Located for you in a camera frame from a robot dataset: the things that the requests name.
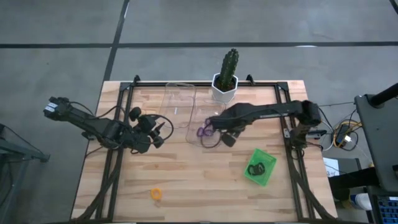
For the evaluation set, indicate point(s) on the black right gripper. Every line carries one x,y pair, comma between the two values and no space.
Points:
231,119

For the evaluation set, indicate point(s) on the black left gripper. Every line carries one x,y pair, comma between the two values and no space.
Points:
146,124

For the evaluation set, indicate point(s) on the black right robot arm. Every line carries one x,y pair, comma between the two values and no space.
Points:
280,110

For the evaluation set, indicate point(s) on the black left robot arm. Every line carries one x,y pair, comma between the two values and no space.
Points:
90,123

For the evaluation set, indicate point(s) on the clear plastic bin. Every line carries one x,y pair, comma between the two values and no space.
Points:
175,99
210,107

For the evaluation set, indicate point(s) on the white plant pot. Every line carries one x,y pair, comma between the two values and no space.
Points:
224,96

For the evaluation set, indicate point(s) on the green cactus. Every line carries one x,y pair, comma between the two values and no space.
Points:
229,67

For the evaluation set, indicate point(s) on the green plastic basket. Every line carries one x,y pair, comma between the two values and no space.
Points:
267,158

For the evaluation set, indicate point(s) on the white paper sheet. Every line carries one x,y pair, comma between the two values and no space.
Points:
331,166

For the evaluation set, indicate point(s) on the grey metal cart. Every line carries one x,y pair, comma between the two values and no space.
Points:
18,151

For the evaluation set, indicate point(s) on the black low shelf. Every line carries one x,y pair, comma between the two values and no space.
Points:
351,180

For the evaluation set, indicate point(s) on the white plastic bottle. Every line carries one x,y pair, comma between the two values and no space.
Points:
360,201

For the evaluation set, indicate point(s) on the computer keyboard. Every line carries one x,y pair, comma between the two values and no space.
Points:
387,210

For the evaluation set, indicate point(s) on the black metal table frame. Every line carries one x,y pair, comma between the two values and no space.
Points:
264,84

